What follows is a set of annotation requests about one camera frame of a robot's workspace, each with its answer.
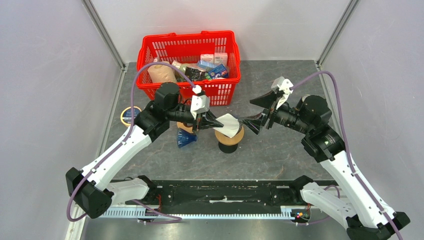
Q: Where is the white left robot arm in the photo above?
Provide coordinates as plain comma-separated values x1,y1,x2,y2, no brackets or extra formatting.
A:
65,82,224,219

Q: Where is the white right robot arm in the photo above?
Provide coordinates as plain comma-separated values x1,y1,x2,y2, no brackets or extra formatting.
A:
240,91,410,240

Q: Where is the blue toothpaste box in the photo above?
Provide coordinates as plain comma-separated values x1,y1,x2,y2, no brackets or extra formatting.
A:
208,64,229,79

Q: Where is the wooden dripper holder ring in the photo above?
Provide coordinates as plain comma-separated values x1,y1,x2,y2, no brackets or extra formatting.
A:
214,127,245,147

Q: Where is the white paper coffee filter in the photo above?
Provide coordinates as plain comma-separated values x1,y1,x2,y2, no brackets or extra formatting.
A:
213,113,240,138

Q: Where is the light blue small box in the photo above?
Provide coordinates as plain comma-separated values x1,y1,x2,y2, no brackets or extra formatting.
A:
196,60,217,72

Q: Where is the green glass bottle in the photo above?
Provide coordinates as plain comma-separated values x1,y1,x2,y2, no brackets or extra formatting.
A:
171,60,197,74

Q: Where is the beige paper roll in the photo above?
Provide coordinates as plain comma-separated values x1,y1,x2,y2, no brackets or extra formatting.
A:
147,64,177,84

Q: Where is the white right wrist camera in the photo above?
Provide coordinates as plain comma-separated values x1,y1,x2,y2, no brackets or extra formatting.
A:
271,76,294,110

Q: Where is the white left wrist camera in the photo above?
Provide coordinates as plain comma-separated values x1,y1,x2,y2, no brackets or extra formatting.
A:
190,85,210,119

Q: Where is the slotted aluminium cable rail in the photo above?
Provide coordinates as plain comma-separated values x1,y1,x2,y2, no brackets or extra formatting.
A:
100,205,301,221

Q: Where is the white pink small box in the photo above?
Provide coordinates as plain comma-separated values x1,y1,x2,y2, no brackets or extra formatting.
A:
200,53,215,64

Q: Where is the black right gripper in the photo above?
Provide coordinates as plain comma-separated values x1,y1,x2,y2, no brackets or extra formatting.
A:
238,88,313,135

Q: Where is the blue ribbed dripper cone left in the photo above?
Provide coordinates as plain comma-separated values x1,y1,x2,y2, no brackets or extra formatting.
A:
176,128,198,148

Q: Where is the white red carton box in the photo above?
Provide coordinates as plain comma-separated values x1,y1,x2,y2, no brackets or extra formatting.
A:
213,52,228,66

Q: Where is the red plastic shopping basket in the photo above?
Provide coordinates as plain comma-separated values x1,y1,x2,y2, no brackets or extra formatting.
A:
136,30,241,106

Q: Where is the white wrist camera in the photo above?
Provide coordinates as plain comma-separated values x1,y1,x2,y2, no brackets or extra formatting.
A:
271,76,294,110
190,85,210,119

